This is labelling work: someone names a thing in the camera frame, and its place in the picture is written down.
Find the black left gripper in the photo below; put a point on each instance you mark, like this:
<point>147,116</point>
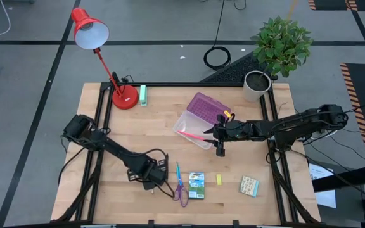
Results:
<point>152,172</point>

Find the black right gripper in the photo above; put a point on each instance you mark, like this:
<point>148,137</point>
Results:
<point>236,130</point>

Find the clear pencil case purple lid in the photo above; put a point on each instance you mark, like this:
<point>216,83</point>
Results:
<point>201,109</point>

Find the small yellow sticky pad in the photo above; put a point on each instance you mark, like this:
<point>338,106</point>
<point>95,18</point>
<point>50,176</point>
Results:
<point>219,180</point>

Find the green crayon box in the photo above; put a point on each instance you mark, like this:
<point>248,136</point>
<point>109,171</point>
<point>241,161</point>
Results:
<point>196,187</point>

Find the printed sticker pad blue edge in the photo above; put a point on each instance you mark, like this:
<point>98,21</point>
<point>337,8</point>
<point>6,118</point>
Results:
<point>249,186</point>

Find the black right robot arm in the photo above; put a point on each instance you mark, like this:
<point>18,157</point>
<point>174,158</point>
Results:
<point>296,125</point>

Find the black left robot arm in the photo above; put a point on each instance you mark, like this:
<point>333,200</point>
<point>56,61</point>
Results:
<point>119,152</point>

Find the yellow tag on gripper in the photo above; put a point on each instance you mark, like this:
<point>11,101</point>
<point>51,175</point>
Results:
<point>227,114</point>

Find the black ribbed floor mat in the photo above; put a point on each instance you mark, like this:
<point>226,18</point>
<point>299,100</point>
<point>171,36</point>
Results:
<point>233,73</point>

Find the mint green stapler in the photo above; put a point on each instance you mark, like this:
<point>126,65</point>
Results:
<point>143,95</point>

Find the red desk lamp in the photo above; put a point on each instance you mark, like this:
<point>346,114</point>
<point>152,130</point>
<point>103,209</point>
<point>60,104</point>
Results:
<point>125,98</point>

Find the green plant in white pot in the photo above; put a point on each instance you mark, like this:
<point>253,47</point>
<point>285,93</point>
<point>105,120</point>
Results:
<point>280,44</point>

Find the white paper sheet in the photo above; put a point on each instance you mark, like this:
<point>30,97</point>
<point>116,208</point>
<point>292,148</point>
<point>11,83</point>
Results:
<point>325,196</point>

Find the black metal beam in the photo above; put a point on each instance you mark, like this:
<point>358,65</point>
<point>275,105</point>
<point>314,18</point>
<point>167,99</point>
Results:
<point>344,179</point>

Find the hazard striped floor mat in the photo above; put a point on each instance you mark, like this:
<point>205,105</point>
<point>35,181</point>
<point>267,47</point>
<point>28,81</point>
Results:
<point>364,95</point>
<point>328,4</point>

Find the black aluminium table frame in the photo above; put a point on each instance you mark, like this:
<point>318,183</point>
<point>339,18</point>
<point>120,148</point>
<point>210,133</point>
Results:
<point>185,84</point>

